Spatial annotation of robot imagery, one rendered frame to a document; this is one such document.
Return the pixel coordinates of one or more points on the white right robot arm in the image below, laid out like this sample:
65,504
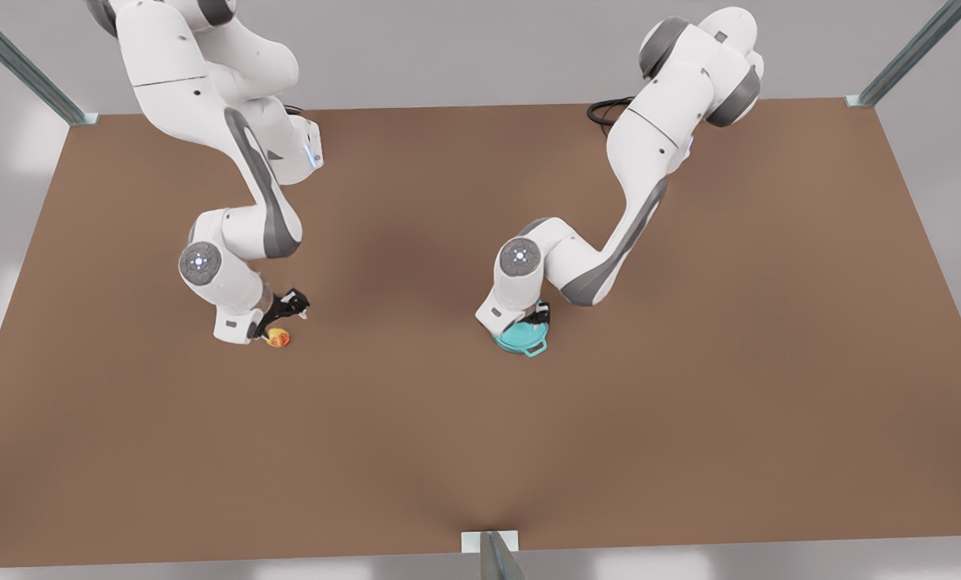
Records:
206,80

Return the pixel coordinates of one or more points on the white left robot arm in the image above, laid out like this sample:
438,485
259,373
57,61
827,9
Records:
657,137

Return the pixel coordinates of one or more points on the orange yellow potato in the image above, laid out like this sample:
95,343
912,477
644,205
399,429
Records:
279,337

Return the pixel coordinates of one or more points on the teal pot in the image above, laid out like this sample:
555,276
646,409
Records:
522,339

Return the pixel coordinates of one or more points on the silver frame post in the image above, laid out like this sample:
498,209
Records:
492,556
25,64
911,52

